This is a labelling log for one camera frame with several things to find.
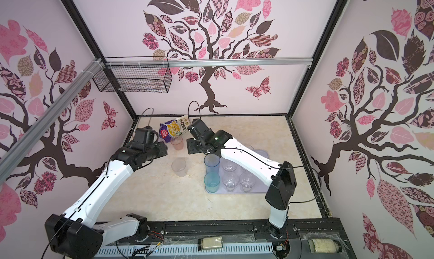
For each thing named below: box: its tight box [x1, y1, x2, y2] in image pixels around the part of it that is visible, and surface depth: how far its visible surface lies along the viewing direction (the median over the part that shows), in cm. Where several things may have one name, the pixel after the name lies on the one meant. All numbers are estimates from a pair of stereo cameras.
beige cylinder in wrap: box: [307, 238, 343, 254], surface depth 68 cm
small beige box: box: [197, 236, 223, 251], surface depth 69 cm
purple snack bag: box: [158, 114, 190, 144], surface depth 116 cm
